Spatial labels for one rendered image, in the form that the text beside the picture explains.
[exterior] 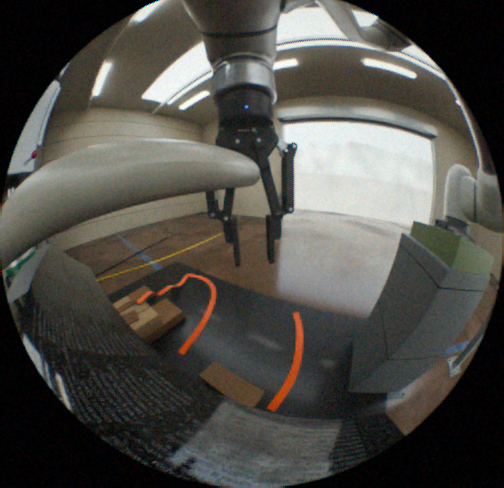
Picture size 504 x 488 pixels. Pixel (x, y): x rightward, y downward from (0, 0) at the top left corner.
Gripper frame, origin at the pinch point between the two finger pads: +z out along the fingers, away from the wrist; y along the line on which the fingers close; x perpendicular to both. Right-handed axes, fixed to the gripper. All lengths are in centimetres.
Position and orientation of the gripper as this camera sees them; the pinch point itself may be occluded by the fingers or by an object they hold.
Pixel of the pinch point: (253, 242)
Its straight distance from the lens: 22.0
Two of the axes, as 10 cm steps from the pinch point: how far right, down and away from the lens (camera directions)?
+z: 0.6, 9.4, 3.3
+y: -10.0, 0.8, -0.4
